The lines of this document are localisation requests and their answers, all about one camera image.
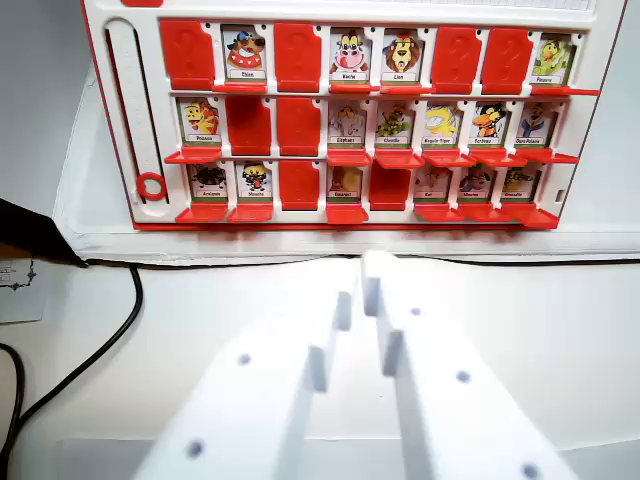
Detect red and white game board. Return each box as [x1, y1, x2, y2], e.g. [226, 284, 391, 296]
[79, 0, 629, 232]

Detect white printed paper sheet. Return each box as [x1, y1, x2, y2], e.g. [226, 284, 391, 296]
[0, 257, 49, 325]

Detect short black cable loop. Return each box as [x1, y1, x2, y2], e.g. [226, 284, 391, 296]
[0, 342, 26, 474]

